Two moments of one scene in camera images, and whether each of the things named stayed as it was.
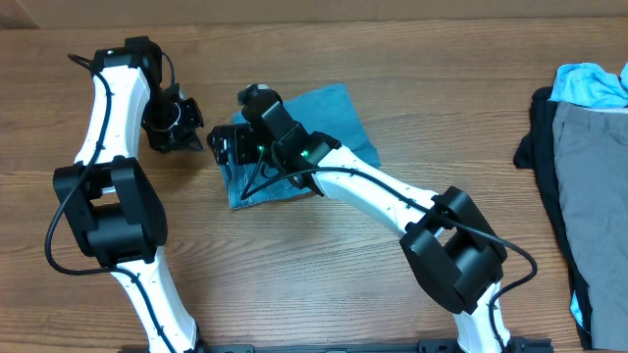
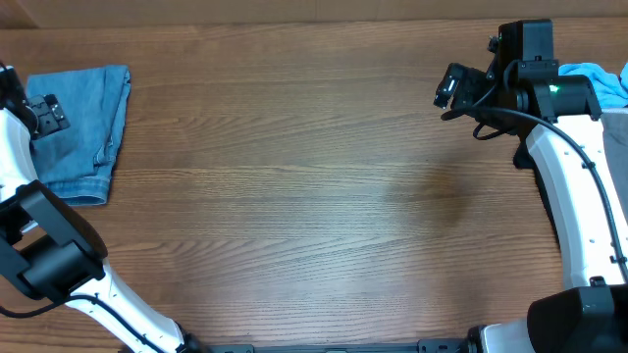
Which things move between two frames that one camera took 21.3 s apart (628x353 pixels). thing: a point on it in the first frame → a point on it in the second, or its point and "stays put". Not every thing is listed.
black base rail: (513, 345) stays put
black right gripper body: (222, 145) → (471, 87)
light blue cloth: (589, 84) stays put
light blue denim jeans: (328, 111) → (76, 163)
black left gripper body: (171, 126) → (50, 116)
